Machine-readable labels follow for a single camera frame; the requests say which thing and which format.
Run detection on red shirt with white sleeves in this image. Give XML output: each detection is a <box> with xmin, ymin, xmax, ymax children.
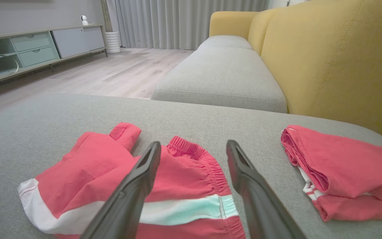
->
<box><xmin>281</xmin><ymin>125</ymin><xmax>382</xmax><ymax>222</ymax></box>

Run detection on yellow sofa armrest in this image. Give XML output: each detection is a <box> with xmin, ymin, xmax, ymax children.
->
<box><xmin>209</xmin><ymin>11</ymin><xmax>259</xmax><ymax>39</ymax></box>

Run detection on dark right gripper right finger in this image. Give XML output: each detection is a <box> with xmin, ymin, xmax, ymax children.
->
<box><xmin>226</xmin><ymin>140</ymin><xmax>307</xmax><ymax>239</ymax></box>

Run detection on large yellow sofa backrest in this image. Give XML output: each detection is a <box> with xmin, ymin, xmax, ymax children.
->
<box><xmin>261</xmin><ymin>0</ymin><xmax>382</xmax><ymax>136</ymax></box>

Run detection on white ribbed plant pot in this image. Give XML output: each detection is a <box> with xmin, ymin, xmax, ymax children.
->
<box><xmin>105</xmin><ymin>32</ymin><xmax>121</xmax><ymax>54</ymax></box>

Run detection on grey curtain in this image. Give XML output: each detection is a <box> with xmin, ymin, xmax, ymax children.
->
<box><xmin>106</xmin><ymin>0</ymin><xmax>269</xmax><ymax>50</ymax></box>

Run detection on brown plant trunk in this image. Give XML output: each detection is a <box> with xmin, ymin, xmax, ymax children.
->
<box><xmin>100</xmin><ymin>0</ymin><xmax>113</xmax><ymax>33</ymax></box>

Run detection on grey sofa back cushion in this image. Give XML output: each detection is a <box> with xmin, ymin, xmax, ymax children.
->
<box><xmin>151</xmin><ymin>47</ymin><xmax>287</xmax><ymax>113</ymax></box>

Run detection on small grey sofa seat cushion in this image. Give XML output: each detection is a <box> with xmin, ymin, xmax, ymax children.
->
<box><xmin>198</xmin><ymin>35</ymin><xmax>254</xmax><ymax>51</ymax></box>

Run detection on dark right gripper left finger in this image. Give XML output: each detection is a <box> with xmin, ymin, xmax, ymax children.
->
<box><xmin>80</xmin><ymin>141</ymin><xmax>161</xmax><ymax>239</ymax></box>

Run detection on large grey sofa seat cushion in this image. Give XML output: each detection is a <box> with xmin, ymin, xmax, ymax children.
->
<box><xmin>0</xmin><ymin>94</ymin><xmax>382</xmax><ymax>239</ymax></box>

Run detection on grey green TV cabinet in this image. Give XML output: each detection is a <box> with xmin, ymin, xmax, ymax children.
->
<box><xmin>0</xmin><ymin>25</ymin><xmax>108</xmax><ymax>88</ymax></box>

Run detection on red mesh shorts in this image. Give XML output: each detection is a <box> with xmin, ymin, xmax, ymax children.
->
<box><xmin>18</xmin><ymin>122</ymin><xmax>246</xmax><ymax>239</ymax></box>

